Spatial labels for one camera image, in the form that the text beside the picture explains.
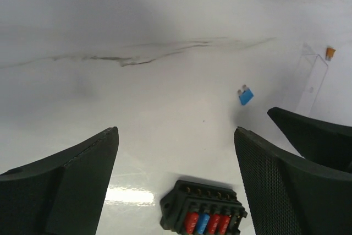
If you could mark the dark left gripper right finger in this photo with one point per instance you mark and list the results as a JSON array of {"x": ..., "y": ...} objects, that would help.
[{"x": 288, "y": 194}]

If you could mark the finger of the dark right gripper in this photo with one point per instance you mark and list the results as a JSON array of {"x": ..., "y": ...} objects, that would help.
[{"x": 321, "y": 142}]

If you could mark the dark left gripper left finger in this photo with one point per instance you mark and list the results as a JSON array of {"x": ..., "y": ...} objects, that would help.
[{"x": 63, "y": 193}]

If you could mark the red blade fuse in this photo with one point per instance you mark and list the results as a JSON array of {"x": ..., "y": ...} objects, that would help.
[
  {"x": 213, "y": 223},
  {"x": 223, "y": 224},
  {"x": 190, "y": 222}
]

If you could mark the clear fuse box cover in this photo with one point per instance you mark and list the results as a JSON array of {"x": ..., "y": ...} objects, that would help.
[{"x": 309, "y": 77}]

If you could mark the blue blade fuse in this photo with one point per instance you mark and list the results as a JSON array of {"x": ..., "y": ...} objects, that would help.
[
  {"x": 202, "y": 223},
  {"x": 244, "y": 95}
]

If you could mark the black fuse box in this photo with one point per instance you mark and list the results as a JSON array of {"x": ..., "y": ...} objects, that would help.
[{"x": 202, "y": 198}]

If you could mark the small orange blade fuse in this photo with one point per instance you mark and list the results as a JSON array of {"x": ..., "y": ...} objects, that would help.
[{"x": 329, "y": 53}]

